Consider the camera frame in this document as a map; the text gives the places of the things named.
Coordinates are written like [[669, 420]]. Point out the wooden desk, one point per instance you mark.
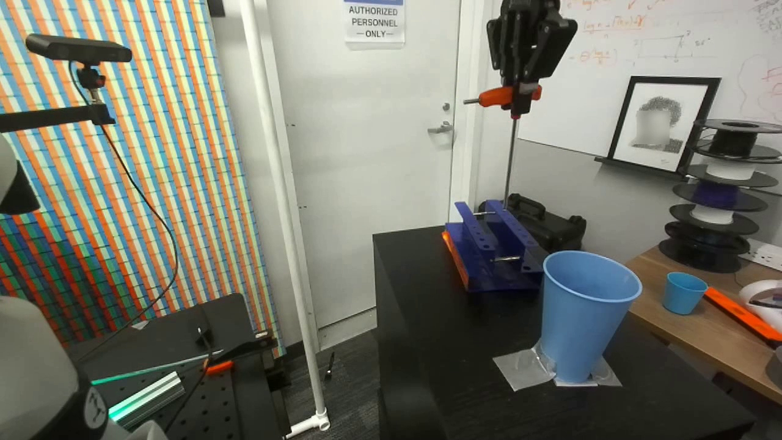
[[700, 342]]

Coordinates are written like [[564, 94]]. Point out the thin white pole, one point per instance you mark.
[[284, 203]]

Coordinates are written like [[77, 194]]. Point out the authorized personnel sign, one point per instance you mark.
[[374, 21]]

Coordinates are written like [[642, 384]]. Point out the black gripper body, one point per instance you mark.
[[528, 37]]

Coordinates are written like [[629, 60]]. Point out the stack of filament spools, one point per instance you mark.
[[717, 221]]

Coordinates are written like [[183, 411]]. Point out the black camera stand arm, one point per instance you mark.
[[50, 119]]

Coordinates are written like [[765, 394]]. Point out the blue tool rack orange base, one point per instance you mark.
[[490, 252]]

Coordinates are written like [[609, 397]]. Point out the white tape roll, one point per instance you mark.
[[761, 296]]

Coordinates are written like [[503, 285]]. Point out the clear green acrylic bar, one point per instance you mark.
[[148, 394]]

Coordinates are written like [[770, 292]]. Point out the small blue cup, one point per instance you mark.
[[685, 295]]

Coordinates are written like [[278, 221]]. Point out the black hard case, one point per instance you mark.
[[553, 224]]

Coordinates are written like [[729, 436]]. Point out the black perforated breadboard table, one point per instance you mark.
[[185, 407]]

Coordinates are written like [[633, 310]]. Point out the black table cabinet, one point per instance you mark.
[[490, 367]]

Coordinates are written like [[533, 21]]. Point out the grey flat plate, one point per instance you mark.
[[515, 369]]

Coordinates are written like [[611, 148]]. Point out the black framed picture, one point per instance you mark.
[[660, 122]]

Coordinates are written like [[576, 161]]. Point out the striped colourful wall panel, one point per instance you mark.
[[122, 203]]

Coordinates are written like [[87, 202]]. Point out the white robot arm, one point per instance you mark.
[[24, 367]]

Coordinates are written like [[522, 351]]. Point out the white door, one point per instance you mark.
[[366, 161]]

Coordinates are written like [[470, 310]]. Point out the whiteboard with writing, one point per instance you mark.
[[650, 39]]

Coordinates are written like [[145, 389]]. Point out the large blue cup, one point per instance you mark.
[[587, 318]]

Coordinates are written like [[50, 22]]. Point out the orange flat level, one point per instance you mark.
[[746, 314]]

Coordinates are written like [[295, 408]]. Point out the black stereo camera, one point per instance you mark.
[[77, 50]]

